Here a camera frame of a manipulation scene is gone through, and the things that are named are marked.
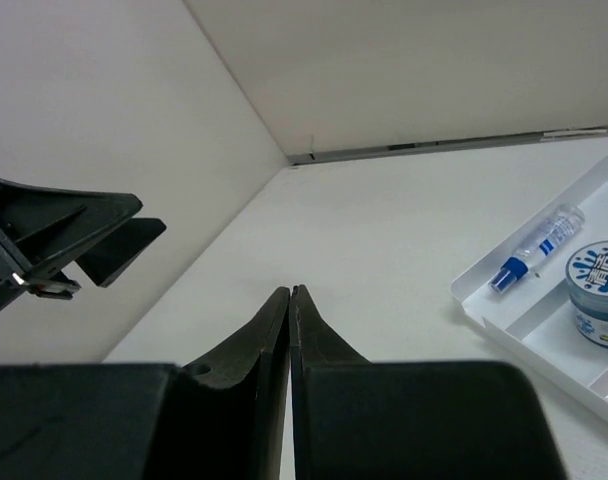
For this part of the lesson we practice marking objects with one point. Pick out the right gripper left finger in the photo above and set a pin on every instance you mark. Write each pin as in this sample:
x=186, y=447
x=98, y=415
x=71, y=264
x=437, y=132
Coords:
x=218, y=417

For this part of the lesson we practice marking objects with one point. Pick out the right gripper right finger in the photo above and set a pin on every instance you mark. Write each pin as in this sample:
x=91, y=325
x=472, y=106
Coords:
x=355, y=419

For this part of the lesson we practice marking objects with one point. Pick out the white organizer tray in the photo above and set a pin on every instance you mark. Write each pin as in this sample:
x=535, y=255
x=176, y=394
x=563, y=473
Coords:
x=535, y=318

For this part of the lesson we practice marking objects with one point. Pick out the aluminium rail back edge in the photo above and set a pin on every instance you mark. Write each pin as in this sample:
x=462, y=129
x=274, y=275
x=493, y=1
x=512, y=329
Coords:
x=439, y=146

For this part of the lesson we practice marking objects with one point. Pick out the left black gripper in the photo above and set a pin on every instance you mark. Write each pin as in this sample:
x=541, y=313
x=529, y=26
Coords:
x=44, y=229

